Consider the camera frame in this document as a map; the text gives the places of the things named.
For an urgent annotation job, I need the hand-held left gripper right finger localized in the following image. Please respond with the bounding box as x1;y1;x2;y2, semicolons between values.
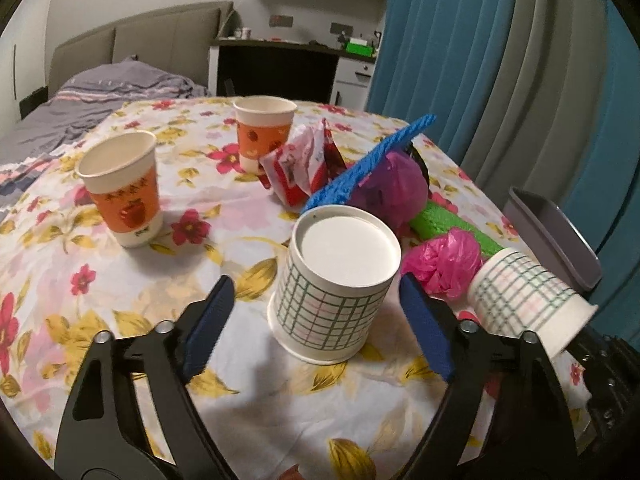
399;272;582;480

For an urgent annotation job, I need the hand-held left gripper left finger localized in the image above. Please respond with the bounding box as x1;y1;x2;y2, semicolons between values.
54;275;238;480

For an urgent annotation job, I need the pink plastic bag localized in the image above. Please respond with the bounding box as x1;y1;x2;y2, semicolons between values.
401;228;483;302

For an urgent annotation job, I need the plaid white paper cup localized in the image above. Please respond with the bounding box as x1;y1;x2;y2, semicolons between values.
467;247;599;356
266;205;402;365

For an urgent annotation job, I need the green sponge cloth roll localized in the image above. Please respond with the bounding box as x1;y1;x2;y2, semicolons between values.
410;201;505;261

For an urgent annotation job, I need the orange printed paper cup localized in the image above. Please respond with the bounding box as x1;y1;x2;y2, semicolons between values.
75;130;164;249
233;96;298;173

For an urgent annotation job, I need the purple plastic bag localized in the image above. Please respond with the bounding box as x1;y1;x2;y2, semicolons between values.
347;150;430;238

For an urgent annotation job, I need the grey plastic bin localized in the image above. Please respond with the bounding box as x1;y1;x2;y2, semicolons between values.
502;186;603;292

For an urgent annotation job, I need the blue sponge cloth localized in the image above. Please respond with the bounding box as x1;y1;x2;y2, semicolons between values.
301;114;437;213

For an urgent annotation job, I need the red and white snack wrapper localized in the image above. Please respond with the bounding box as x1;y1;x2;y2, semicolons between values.
258;118;347;207

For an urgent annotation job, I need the floral printed cloth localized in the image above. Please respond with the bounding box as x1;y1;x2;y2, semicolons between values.
0;96;591;480

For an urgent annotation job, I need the blue curtain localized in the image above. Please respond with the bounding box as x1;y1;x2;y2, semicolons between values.
366;0;521;161
565;0;640;311

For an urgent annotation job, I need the white drawer cabinet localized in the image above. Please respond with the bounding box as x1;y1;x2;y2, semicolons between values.
330;57;376;111

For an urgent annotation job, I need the grey curtain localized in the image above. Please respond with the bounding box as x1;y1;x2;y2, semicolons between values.
440;0;621;196

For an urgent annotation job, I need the grey striped duvet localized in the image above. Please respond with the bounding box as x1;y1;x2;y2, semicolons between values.
0;55;213;211

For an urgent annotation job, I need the dark top desk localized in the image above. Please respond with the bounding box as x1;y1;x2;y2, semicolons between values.
210;35;378;106

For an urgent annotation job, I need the grey padded headboard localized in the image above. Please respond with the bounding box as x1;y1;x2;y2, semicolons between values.
47;1;236;101

